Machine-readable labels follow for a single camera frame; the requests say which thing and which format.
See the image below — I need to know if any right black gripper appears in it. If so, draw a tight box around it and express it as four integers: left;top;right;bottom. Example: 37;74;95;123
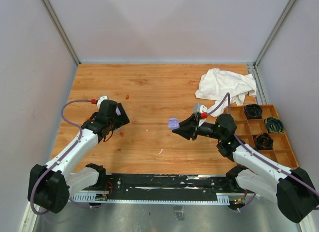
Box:
172;114;224;141

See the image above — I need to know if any purple earbud charging case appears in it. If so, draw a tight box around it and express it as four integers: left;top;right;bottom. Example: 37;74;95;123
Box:
167;118;180;130

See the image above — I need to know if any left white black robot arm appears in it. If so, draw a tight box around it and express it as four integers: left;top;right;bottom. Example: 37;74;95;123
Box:
27;96;130;216

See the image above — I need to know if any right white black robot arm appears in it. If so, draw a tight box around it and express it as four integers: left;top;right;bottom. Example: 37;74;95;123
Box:
168;113;319;223

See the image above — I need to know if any white crumpled cloth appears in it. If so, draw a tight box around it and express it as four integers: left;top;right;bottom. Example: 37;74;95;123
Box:
195;68;257;110

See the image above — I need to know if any wooden compartment tray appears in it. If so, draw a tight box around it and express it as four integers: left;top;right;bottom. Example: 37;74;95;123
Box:
231;105;299;169

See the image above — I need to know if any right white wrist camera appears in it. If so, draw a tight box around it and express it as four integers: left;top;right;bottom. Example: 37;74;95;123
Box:
193;103;207;114

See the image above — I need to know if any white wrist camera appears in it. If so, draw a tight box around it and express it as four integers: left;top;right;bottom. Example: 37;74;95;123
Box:
96;95;109;108
193;103;207;114

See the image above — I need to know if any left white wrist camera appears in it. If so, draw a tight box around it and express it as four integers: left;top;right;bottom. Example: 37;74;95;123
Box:
96;95;109;108

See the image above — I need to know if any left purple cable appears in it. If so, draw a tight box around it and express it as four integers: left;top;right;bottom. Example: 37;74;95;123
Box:
27;99;98;224

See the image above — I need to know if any black coiled cable top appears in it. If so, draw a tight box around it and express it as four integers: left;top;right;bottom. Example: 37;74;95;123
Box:
243;104;264;119

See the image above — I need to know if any black coiled cable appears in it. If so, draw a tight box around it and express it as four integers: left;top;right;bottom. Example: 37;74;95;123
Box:
253;132;274;151
243;104;264;119

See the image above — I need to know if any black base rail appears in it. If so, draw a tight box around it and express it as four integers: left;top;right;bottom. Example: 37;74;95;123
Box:
82;174;245;202

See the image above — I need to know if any black coiled cable middle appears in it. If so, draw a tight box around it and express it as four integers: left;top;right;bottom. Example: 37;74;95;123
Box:
253;132;274;151

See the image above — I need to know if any blue yellow coiled cable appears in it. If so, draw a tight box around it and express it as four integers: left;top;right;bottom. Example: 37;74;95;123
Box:
264;116;285;134

